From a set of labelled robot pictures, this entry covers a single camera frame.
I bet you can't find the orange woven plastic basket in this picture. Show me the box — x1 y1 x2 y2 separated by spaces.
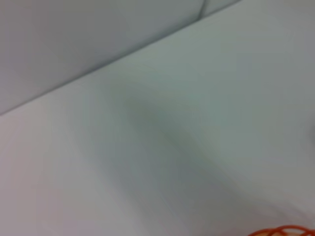
247 224 315 236

